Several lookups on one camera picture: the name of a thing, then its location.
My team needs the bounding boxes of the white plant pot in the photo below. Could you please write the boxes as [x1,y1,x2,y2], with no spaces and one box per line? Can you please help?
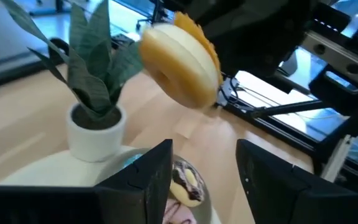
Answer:
[66,102,127,163]

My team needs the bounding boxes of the green snake plant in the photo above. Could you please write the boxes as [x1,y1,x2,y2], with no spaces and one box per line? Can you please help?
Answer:
[0,0,145,121]

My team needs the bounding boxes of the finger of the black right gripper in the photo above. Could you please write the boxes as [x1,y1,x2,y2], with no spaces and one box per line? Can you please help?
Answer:
[202,26,295,78]

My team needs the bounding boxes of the white woven round placemat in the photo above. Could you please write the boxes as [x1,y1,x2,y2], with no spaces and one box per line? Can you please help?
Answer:
[0,144,223,224]

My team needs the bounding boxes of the yellow glazed donut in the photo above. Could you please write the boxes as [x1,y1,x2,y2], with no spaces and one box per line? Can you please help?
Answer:
[138,11,224,110]

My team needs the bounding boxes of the white frame post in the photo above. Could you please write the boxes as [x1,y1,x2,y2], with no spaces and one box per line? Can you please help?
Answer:
[321,134,354,184]

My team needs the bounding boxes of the black table edge rail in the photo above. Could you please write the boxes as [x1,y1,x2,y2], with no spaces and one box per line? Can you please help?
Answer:
[222,93,358,191]
[0,37,71,93]

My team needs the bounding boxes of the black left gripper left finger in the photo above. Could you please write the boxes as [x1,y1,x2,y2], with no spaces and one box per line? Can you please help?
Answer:
[93,139,173,224]

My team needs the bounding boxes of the cream donut chocolate drizzle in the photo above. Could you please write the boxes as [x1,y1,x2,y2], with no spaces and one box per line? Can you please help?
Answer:
[169,160,205,208]

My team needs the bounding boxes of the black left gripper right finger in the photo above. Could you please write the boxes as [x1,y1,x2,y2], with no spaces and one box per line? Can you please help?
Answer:
[235,139,358,224]

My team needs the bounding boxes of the black metal rod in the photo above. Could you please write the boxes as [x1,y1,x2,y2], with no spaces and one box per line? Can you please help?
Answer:
[249,100,332,119]

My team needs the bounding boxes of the silver aluminium frame rail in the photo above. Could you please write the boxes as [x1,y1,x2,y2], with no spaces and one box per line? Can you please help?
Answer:
[301,29,358,91]

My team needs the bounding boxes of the pink glazed donut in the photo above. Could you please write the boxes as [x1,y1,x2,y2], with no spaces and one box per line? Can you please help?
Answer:
[162,198,198,224]

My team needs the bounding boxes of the grey round plate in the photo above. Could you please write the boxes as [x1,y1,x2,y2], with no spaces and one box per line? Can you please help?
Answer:
[98,147,214,224]

